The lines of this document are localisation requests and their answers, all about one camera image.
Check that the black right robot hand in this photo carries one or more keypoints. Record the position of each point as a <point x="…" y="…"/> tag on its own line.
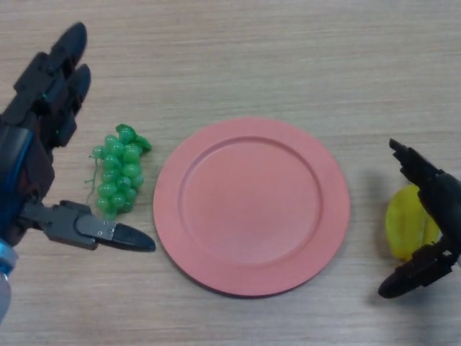
<point x="443" y="202"/>

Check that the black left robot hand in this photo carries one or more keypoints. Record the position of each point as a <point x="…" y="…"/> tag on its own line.
<point x="32" y="169"/>

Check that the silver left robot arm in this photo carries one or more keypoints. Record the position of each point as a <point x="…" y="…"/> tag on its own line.
<point x="4" y="281"/>

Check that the pink round plate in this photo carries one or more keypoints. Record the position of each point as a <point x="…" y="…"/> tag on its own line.
<point x="252" y="209"/>

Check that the green grape bunch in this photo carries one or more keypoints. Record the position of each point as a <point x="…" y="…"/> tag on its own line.
<point x="119" y="169"/>

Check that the yellow starfruit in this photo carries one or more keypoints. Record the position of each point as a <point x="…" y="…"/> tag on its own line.
<point x="403" y="223"/>

